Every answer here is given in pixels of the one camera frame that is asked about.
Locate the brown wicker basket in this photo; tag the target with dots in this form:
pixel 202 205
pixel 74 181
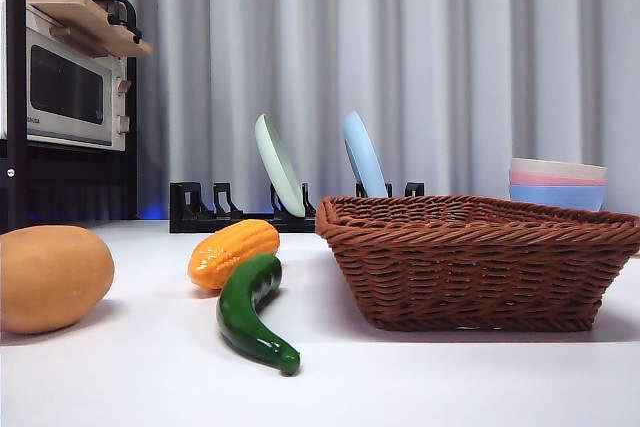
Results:
pixel 450 272

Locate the black dish rack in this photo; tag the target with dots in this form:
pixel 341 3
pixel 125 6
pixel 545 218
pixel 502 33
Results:
pixel 200 224

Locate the cream toaster oven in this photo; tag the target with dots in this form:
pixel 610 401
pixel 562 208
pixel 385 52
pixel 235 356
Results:
pixel 65 82

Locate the pale blue plate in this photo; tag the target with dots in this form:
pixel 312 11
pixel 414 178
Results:
pixel 365 157

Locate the black metal shelf frame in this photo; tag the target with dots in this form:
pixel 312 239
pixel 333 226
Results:
pixel 16 97

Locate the wooden cutting board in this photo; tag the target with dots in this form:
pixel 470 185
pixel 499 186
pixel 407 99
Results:
pixel 75 12

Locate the wooden oven knob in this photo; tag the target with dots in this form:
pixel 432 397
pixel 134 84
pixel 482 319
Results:
pixel 123 124
pixel 123 86

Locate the pale green plate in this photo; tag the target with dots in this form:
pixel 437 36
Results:
pixel 280 167

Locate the pink bowl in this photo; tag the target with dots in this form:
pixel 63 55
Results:
pixel 530 179

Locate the grey curtain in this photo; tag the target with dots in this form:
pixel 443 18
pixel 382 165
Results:
pixel 450 47

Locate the green curved cucumber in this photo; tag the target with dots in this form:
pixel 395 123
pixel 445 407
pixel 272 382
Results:
pixel 240 297

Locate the orange-yellow corn cob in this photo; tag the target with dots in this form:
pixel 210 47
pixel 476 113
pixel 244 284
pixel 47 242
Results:
pixel 225 252

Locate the tan potato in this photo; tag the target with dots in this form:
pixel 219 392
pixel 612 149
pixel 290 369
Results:
pixel 50 282

